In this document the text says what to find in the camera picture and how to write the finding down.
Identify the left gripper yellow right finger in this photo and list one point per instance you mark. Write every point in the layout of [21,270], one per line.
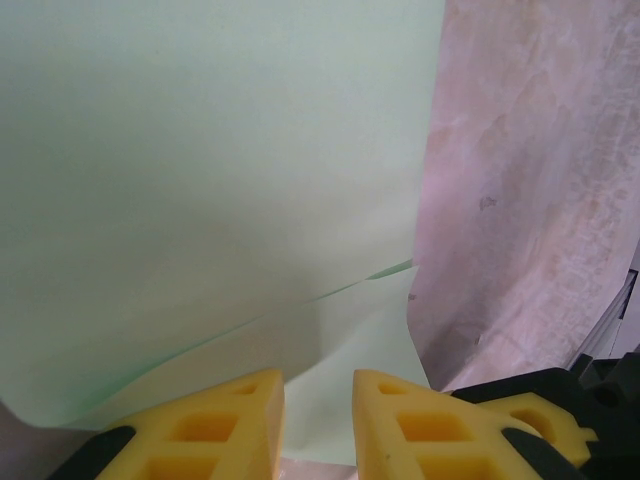
[425,440]

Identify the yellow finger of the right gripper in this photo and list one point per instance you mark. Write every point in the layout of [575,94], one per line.
[555,425]

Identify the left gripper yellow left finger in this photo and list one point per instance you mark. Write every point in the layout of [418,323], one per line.
[210,435]

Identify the light green paper sheet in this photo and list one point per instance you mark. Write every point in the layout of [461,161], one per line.
[200,150]

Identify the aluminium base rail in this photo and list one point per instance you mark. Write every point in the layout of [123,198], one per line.
[607,325]

